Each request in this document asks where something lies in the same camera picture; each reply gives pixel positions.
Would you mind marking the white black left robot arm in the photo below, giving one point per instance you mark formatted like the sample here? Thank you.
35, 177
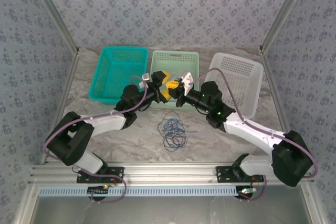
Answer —
105, 123

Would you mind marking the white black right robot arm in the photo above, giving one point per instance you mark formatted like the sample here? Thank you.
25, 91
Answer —
252, 132

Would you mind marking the mint green plastic basket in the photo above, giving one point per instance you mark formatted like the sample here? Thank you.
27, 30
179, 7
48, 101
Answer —
173, 61

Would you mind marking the white plastic basket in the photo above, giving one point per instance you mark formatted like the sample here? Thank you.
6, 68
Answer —
236, 66

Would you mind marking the teal plastic basket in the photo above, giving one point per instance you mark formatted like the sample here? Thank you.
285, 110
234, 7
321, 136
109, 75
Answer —
118, 61

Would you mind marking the small controller board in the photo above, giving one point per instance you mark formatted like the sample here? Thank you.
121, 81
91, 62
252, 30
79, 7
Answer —
246, 190
98, 190

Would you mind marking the grey metal panel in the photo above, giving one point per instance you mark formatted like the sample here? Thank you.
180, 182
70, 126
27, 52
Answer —
168, 211

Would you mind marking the aluminium side rail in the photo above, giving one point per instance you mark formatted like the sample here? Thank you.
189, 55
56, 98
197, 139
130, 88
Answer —
68, 82

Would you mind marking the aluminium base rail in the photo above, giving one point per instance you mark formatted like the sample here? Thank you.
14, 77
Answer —
168, 171

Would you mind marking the aluminium frame post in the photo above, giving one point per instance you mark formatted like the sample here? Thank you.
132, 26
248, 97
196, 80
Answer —
56, 14
284, 11

